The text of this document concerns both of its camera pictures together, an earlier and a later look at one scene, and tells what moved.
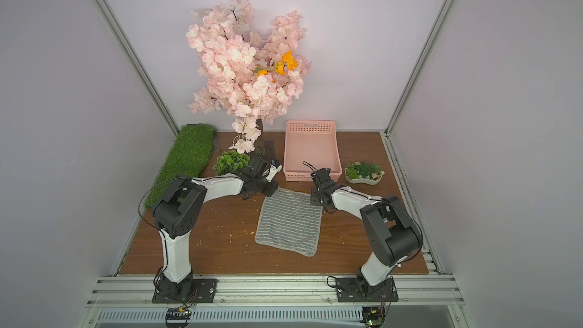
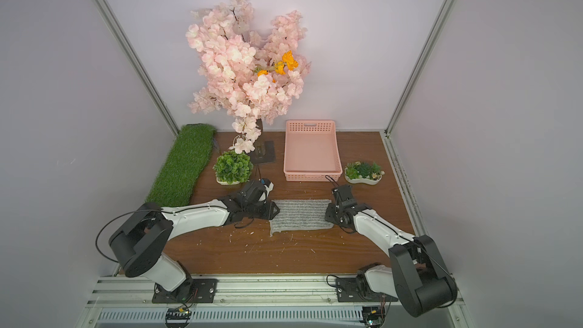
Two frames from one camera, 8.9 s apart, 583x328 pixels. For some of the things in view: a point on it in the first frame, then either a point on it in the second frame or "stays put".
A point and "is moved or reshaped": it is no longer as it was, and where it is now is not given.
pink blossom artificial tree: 250,74 stays put
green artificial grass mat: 189,152 stays put
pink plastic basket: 310,146 stays put
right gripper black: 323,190 -> 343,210
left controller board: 178,317 stays put
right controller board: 373,316 stays put
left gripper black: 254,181 -> 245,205
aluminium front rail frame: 420,298 stays put
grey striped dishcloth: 288,219 is moved or reshaped
